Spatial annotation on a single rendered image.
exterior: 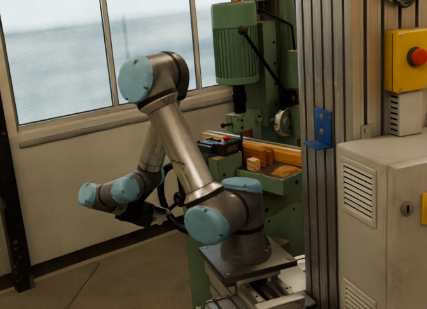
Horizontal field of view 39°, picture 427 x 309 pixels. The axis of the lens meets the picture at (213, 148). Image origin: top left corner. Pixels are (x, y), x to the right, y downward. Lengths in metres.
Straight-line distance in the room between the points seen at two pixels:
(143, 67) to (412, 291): 0.83
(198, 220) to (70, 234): 2.16
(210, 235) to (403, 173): 0.58
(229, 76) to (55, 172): 1.52
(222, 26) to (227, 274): 1.01
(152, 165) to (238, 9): 0.74
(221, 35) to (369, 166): 1.18
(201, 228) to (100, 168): 2.11
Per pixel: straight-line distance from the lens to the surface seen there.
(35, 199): 3.52
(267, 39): 2.41
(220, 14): 2.29
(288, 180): 2.15
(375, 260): 1.32
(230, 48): 2.30
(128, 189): 1.78
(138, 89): 1.56
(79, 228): 3.67
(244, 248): 1.71
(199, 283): 2.69
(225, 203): 1.58
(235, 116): 2.37
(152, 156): 1.83
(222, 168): 2.22
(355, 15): 1.34
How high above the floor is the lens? 1.61
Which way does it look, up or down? 16 degrees down
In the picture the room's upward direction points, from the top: 4 degrees counter-clockwise
